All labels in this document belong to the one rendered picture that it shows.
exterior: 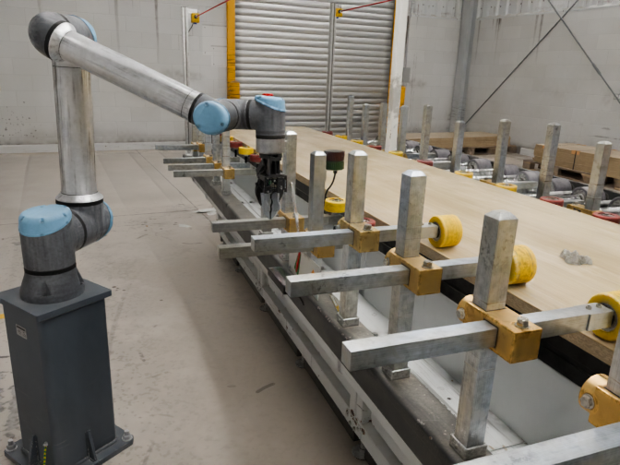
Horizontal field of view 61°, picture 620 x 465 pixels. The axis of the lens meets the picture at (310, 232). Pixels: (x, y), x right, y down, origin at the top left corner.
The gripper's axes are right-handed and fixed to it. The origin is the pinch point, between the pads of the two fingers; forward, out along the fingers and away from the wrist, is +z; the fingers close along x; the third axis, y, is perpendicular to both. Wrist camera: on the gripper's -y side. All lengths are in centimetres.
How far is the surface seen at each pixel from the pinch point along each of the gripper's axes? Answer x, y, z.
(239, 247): -16.1, 26.6, 1.2
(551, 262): 49, 68, -1
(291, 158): 7.8, -1.7, -17.6
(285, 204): 6.0, -2.0, -2.7
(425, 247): 27, 49, -1
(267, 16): 220, -762, -143
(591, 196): 115, 19, -3
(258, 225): -4.1, 1.6, 2.7
